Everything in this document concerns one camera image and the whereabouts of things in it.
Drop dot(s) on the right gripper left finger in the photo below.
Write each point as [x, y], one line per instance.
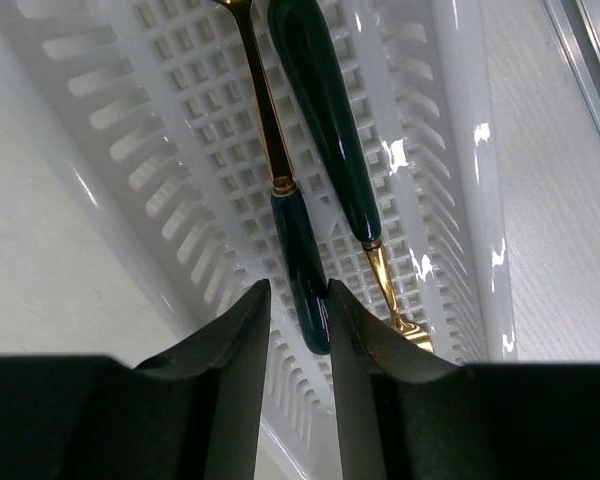
[189, 412]

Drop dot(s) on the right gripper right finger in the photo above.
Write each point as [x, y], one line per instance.
[404, 413]

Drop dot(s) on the gold spoon green handle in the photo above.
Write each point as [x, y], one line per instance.
[304, 268]

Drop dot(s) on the gold fork green handle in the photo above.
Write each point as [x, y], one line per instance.
[330, 125]

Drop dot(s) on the white perforated cutlery tray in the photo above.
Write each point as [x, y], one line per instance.
[148, 112]

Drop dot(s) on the right aluminium frame post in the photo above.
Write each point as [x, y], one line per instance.
[577, 27]

